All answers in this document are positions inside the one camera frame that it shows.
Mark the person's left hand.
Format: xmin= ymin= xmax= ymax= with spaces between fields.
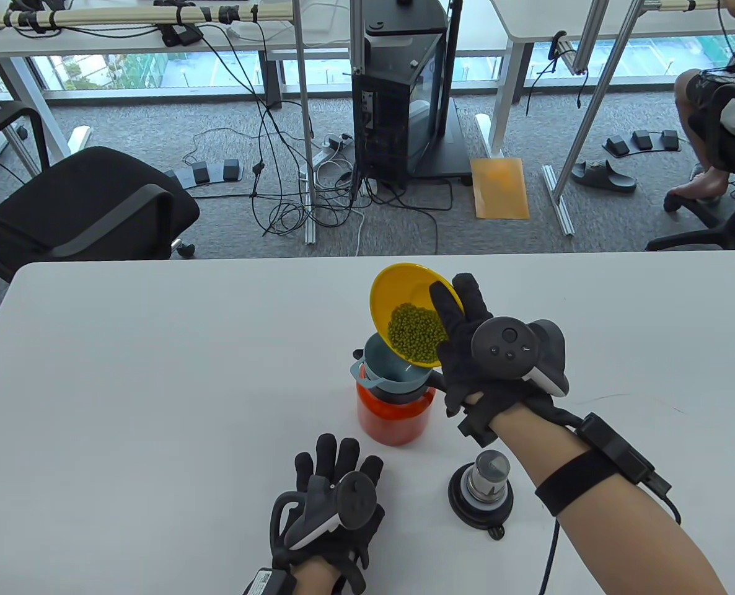
xmin=270 ymin=434 xmax=385 ymax=594

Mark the person's right hand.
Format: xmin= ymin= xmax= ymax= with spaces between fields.
xmin=428 ymin=273 xmax=557 ymax=419

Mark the pile of green mung beans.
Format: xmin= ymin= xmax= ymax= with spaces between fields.
xmin=387 ymin=302 xmax=449 ymax=366

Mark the red hot water kettle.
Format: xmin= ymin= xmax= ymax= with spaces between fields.
xmin=355 ymin=350 xmax=438 ymax=447

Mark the blue-grey plastic funnel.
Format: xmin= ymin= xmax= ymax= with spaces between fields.
xmin=350 ymin=333 xmax=442 ymax=395

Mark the yellow plastic bowl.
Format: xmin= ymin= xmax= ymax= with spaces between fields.
xmin=369 ymin=263 xmax=465 ymax=368

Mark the black and steel kettle lid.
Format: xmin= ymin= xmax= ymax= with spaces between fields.
xmin=448 ymin=451 xmax=515 ymax=541

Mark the person's left forearm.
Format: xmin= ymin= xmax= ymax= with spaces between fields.
xmin=294 ymin=557 xmax=343 ymax=595

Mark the person's right forearm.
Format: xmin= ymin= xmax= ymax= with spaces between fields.
xmin=488 ymin=397 xmax=729 ymax=595

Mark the black handheld controller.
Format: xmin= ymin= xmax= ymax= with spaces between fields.
xmin=471 ymin=317 xmax=571 ymax=397
xmin=284 ymin=472 xmax=379 ymax=551

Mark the black sensor box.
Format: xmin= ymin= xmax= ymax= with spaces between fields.
xmin=575 ymin=412 xmax=673 ymax=501
xmin=242 ymin=569 xmax=297 ymax=595

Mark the black pole stand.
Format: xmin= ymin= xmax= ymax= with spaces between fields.
xmin=405 ymin=0 xmax=472 ymax=187

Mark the black slipper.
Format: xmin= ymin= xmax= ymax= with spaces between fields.
xmin=571 ymin=159 xmax=638 ymax=193

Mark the white power strip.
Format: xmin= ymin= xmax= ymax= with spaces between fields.
xmin=312 ymin=132 xmax=356 ymax=171

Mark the black computer tower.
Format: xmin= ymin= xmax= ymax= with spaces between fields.
xmin=351 ymin=17 xmax=449 ymax=190

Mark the black foot pedal set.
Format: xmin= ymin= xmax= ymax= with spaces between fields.
xmin=163 ymin=159 xmax=244 ymax=190
xmin=602 ymin=129 xmax=681 ymax=157

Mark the black office chair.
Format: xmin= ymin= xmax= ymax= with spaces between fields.
xmin=645 ymin=81 xmax=735 ymax=252
xmin=0 ymin=105 xmax=201 ymax=283

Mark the white desk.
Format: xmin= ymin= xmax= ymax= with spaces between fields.
xmin=0 ymin=0 xmax=353 ymax=177
xmin=476 ymin=0 xmax=735 ymax=156

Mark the black power adapter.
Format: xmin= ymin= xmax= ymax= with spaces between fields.
xmin=160 ymin=25 xmax=204 ymax=48

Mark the black wrist strap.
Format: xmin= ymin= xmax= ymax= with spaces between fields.
xmin=535 ymin=447 xmax=622 ymax=516

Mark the black glove cable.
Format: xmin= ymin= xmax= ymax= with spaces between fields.
xmin=538 ymin=496 xmax=683 ymax=595

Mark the tangle of black cables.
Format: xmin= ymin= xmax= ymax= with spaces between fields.
xmin=182 ymin=22 xmax=455 ymax=258

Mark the aluminium frame post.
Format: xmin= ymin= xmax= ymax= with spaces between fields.
xmin=541 ymin=0 xmax=644 ymax=237
xmin=349 ymin=0 xmax=366 ymax=76
xmin=292 ymin=0 xmax=317 ymax=245

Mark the black hanging cable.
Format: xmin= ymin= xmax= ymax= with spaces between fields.
xmin=526 ymin=31 xmax=588 ymax=116

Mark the beige rod with straps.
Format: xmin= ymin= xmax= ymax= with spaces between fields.
xmin=643 ymin=0 xmax=724 ymax=13
xmin=0 ymin=2 xmax=294 ymax=30

